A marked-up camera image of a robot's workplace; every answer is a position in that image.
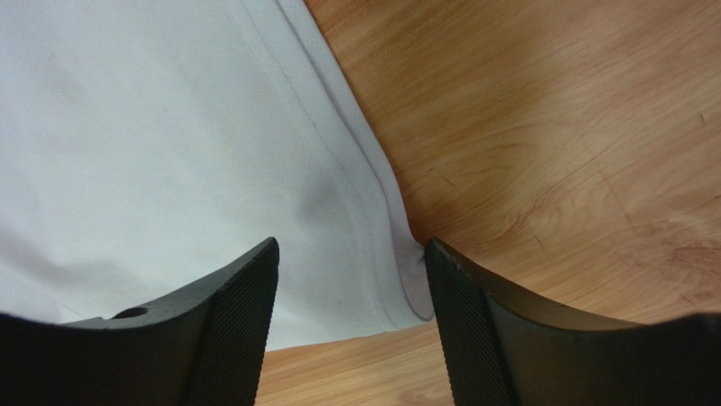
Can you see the white t shirt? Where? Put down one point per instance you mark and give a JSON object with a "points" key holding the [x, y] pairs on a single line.
{"points": [[146, 144]]}

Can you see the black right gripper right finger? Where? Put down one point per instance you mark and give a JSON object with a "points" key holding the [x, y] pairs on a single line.
{"points": [[506, 345]]}

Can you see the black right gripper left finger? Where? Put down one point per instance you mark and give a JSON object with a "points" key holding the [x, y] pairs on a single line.
{"points": [[202, 344]]}

